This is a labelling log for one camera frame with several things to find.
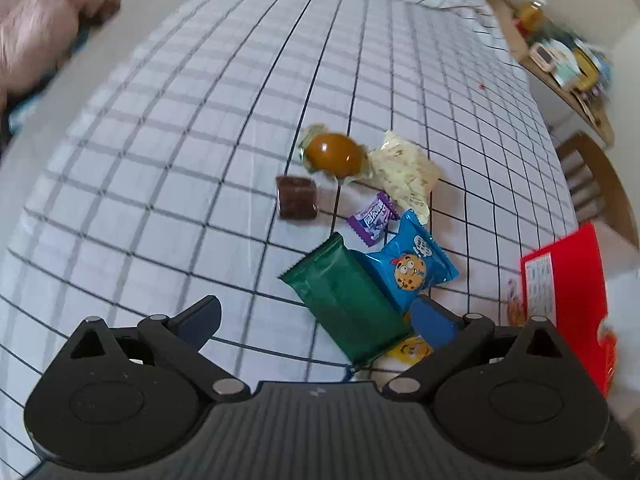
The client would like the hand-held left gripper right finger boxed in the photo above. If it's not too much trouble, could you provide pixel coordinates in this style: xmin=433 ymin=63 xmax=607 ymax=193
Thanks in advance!
xmin=382 ymin=294 xmax=581 ymax=403

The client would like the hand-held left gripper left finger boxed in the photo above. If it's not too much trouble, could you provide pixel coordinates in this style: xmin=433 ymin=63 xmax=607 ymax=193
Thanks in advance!
xmin=64 ymin=295 xmax=251 ymax=403

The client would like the yellow snack packet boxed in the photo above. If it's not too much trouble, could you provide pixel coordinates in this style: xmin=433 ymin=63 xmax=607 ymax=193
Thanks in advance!
xmin=382 ymin=332 xmax=435 ymax=363

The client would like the blue cookie packet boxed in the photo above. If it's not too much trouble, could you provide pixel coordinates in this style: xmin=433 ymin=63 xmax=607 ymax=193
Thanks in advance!
xmin=360 ymin=208 xmax=460 ymax=316

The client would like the green snack packet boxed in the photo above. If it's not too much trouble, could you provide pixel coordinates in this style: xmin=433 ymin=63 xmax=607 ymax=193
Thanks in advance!
xmin=279 ymin=232 xmax=416 ymax=367

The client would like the red cardboard box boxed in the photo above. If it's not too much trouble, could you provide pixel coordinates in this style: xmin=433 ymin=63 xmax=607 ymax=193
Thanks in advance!
xmin=507 ymin=222 xmax=621 ymax=401

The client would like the cream patterned snack packet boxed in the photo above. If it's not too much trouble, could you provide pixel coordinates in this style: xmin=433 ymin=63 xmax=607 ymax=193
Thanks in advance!
xmin=367 ymin=130 xmax=442 ymax=226

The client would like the purple candy wrapper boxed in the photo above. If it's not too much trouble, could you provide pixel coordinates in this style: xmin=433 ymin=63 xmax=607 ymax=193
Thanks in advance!
xmin=346 ymin=192 xmax=401 ymax=248

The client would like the brown cube snack packet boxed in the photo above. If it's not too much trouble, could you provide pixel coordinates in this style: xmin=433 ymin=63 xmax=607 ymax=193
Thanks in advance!
xmin=275 ymin=175 xmax=319 ymax=221

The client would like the white checked tablecloth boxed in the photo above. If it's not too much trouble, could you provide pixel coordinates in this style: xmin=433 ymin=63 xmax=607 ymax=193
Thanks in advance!
xmin=0 ymin=0 xmax=583 ymax=461

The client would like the brown egg in clear packet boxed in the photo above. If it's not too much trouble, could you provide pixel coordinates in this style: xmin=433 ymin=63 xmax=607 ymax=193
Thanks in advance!
xmin=298 ymin=123 xmax=373 ymax=181

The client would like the wooden chair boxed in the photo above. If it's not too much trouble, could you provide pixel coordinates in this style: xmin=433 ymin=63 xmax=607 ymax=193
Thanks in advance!
xmin=552 ymin=130 xmax=640 ymax=248

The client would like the wooden shelf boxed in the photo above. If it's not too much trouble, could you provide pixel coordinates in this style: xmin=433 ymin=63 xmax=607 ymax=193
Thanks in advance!
xmin=487 ymin=0 xmax=616 ymax=148

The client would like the small white box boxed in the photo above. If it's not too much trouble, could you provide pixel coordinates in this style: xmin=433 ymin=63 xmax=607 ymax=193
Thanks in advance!
xmin=530 ymin=42 xmax=558 ymax=73

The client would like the orange jar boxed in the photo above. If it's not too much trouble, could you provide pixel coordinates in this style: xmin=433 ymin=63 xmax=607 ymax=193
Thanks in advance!
xmin=517 ymin=0 xmax=547 ymax=36

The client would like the pink padded jacket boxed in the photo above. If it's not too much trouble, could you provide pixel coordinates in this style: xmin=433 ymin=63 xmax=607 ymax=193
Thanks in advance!
xmin=0 ymin=0 xmax=121 ymax=106

